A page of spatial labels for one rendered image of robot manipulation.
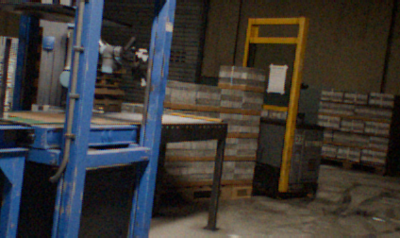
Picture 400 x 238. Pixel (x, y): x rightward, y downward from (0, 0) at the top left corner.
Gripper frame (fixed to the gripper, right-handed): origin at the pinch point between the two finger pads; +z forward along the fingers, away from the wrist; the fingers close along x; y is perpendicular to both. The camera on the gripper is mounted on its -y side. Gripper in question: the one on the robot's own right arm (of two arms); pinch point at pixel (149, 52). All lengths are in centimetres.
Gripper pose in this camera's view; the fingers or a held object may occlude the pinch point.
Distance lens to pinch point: 392.4
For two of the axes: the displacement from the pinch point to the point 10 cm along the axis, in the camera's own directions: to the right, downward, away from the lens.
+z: 9.6, 1.3, -2.6
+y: -1.6, 9.8, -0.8
